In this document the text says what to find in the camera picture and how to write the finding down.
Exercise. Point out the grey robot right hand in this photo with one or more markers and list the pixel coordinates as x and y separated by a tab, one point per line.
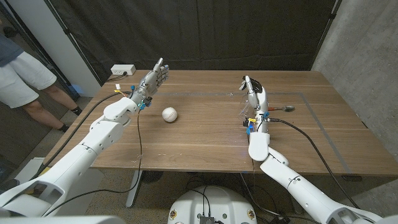
259	104

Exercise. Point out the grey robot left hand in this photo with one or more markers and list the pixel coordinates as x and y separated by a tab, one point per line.
150	82

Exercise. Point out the clear spray bottle black pump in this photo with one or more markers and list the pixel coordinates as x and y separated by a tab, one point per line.
256	83

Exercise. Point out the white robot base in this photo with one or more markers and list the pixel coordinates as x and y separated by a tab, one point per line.
213	205

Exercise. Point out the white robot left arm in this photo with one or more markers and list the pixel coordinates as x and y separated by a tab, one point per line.
84	155

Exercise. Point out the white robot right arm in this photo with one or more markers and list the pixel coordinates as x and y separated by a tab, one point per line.
298	186

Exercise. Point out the white power strip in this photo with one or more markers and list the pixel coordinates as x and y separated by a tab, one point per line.
122	69

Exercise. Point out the white baseball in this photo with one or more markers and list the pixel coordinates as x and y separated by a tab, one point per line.
169	114

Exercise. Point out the black backdrop curtain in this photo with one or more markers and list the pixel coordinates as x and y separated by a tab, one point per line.
199	34

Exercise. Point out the black backdrop stand pole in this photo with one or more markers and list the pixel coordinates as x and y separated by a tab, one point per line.
326	29
74	42

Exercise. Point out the black round floor fan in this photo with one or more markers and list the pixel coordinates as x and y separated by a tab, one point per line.
154	176

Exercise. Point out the white table leg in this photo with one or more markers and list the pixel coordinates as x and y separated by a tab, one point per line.
133	189

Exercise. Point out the standing person white shorts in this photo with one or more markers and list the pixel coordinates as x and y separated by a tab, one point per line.
21	77

